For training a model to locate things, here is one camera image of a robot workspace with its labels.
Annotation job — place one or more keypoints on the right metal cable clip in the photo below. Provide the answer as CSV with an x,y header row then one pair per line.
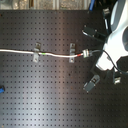
x,y
72,52

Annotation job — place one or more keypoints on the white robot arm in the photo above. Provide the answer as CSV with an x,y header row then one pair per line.
x,y
117,19

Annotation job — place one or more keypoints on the metal cable clip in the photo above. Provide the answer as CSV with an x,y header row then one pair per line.
x,y
72,52
36,52

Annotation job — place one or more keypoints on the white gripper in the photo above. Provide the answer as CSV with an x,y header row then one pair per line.
x,y
115,47

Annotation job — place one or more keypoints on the left metal cable clip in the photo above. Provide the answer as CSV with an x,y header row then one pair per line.
x,y
36,52

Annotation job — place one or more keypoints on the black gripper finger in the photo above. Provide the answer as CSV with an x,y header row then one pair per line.
x,y
97,76

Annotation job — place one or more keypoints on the black perforated breadboard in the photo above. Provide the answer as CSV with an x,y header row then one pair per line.
x,y
49,93

